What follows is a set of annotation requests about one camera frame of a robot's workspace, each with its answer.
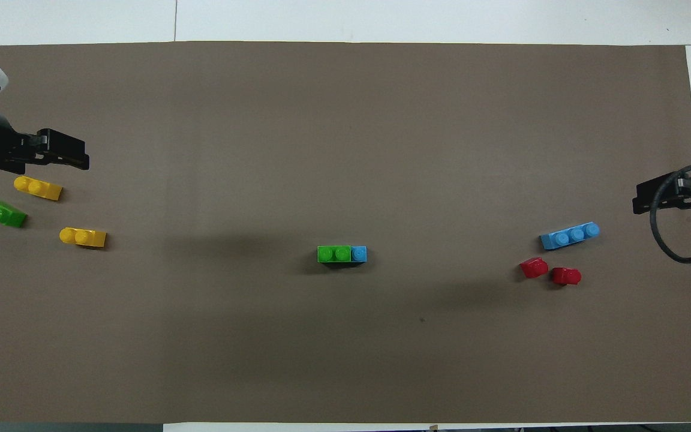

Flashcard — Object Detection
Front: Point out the yellow two-stud toy brick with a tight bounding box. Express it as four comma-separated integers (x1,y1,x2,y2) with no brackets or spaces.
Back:
59,227,107,248
13,175,64,202

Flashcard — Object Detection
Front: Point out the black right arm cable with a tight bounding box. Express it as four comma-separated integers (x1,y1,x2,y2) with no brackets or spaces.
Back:
648,161,691,264

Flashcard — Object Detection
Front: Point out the green two-stud toy brick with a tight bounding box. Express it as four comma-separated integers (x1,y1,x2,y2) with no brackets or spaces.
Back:
0,199,28,229
317,244,353,264

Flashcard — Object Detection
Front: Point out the brown table mat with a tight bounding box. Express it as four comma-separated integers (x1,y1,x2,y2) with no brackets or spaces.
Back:
0,41,691,424

